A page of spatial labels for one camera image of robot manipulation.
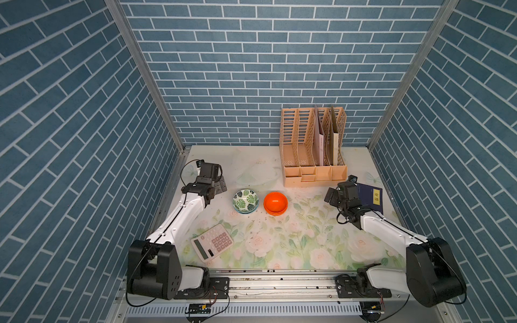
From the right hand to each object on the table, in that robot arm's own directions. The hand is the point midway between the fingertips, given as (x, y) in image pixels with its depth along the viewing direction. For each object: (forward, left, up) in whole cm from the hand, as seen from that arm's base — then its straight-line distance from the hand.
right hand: (338, 194), depth 91 cm
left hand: (-4, +55, +7) cm, 56 cm away
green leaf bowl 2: (-3, +43, -6) cm, 44 cm away
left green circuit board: (-46, +53, -11) cm, 71 cm away
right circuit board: (-42, -8, -10) cm, 43 cm away
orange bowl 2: (+2, +29, -6) cm, 30 cm away
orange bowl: (-3, +28, -9) cm, 30 cm away
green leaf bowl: (-3, +43, -6) cm, 44 cm away
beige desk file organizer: (+27, +12, +6) cm, 30 cm away
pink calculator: (-24, +54, -6) cm, 60 cm away
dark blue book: (+5, -19, -7) cm, 21 cm away
